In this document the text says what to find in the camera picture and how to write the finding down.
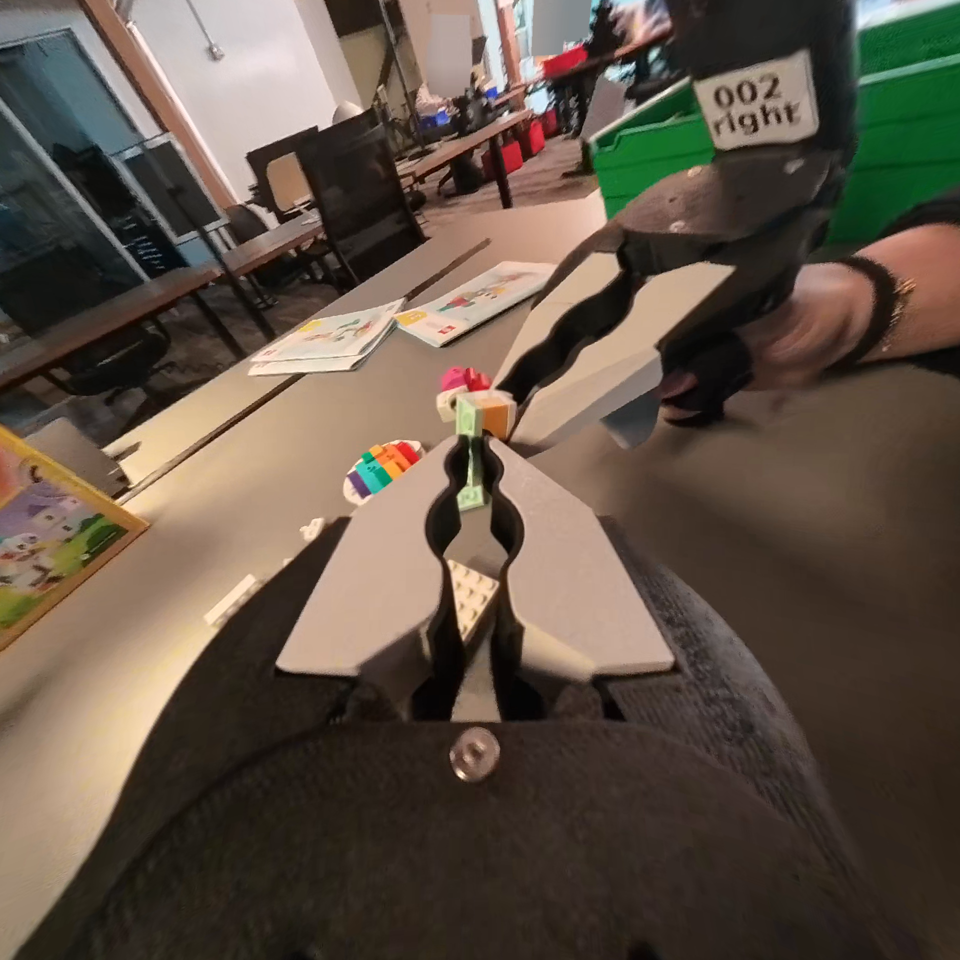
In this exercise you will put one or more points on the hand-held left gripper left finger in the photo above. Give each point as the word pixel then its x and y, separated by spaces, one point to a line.
pixel 367 585

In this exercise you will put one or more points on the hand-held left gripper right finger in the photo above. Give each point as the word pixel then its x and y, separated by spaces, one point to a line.
pixel 577 585

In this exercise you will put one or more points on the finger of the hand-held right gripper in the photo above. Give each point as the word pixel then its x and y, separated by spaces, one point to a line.
pixel 551 319
pixel 637 345

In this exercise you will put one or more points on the orange white lego assembly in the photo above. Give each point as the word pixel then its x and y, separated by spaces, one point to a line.
pixel 496 416

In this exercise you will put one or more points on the light green lego plate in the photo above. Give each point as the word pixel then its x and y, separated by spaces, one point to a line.
pixel 471 420

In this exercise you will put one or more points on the small white lego piece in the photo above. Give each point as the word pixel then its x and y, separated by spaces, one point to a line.
pixel 313 529

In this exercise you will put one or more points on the lego instruction booklet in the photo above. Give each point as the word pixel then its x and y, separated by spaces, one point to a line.
pixel 330 337
pixel 472 300

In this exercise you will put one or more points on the white studded lego plate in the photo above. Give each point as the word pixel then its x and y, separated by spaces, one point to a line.
pixel 471 600

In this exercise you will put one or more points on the pink lego piece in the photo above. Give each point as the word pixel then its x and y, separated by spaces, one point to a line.
pixel 459 377

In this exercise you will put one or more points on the rainbow lego assembly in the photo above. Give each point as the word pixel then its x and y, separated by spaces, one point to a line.
pixel 382 465

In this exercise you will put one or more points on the long white lego plate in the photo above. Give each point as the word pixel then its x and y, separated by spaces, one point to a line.
pixel 231 600

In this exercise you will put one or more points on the yellow lego box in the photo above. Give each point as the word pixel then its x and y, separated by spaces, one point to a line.
pixel 52 540

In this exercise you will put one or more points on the person's right hand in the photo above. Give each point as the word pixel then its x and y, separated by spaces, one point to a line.
pixel 814 330

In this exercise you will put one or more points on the green plastic bin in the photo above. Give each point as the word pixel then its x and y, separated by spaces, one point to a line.
pixel 900 135

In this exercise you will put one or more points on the black wristband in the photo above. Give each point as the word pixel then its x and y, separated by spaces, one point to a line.
pixel 879 300

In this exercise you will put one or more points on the red storage bin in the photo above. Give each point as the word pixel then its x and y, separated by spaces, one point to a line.
pixel 566 61
pixel 536 139
pixel 506 157

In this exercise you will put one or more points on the long brown table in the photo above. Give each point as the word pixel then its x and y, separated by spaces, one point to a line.
pixel 469 139

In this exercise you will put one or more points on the black mesh office chair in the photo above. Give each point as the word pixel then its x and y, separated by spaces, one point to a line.
pixel 360 195

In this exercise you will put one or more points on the brown wooden desk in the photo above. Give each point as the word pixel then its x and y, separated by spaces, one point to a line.
pixel 270 240
pixel 97 307

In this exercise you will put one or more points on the beige back office chair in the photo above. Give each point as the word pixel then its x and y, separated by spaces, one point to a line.
pixel 281 180

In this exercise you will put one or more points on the grey flat board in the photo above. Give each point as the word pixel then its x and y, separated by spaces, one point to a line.
pixel 79 450

